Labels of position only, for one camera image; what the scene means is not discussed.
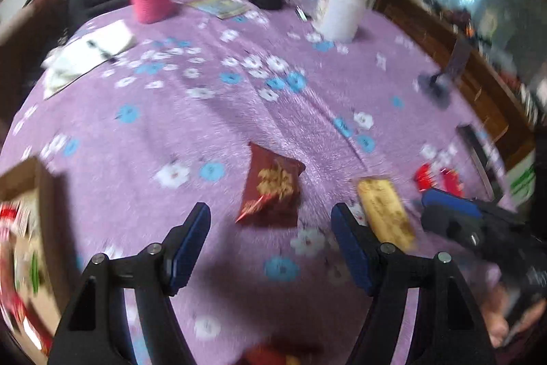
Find golden biscuit packet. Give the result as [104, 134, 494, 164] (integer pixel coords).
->
[357, 176, 417, 252]

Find crinkled red snack packet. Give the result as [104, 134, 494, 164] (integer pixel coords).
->
[415, 164, 439, 193]

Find purple floral tablecloth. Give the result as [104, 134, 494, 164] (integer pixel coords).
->
[0, 0, 539, 365]

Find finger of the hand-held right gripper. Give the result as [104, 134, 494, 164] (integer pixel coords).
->
[421, 205, 485, 251]
[422, 189, 520, 222]

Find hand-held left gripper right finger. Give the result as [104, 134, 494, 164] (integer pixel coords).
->
[331, 203, 498, 365]

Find black smartphone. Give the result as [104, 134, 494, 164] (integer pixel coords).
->
[456, 125, 503, 199]

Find green white carton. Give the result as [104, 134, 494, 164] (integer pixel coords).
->
[508, 166, 537, 203]

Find white plastic jar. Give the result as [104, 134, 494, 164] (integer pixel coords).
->
[312, 0, 370, 43]

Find black phone stand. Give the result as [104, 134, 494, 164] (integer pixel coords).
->
[416, 36, 471, 109]

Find wooden television cabinet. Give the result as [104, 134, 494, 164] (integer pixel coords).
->
[359, 0, 547, 178]

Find long red snack packet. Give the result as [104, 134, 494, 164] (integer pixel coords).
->
[245, 341, 319, 365]

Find colourful booklet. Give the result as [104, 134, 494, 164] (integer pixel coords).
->
[188, 0, 251, 20]

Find brown armchair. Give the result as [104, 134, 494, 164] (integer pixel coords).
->
[0, 0, 65, 62]

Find dark red snack packet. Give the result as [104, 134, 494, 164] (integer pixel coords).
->
[235, 142, 306, 229]

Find person's right hand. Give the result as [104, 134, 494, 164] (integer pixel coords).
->
[479, 284, 545, 349]

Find white paper sheets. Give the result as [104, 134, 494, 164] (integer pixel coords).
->
[43, 19, 137, 98]

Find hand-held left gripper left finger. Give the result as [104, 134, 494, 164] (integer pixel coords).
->
[47, 201, 212, 365]

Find brown cardboard box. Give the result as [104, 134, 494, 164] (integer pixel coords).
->
[0, 157, 71, 353]

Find small red candy packet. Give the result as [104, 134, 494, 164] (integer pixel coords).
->
[439, 170, 466, 197]

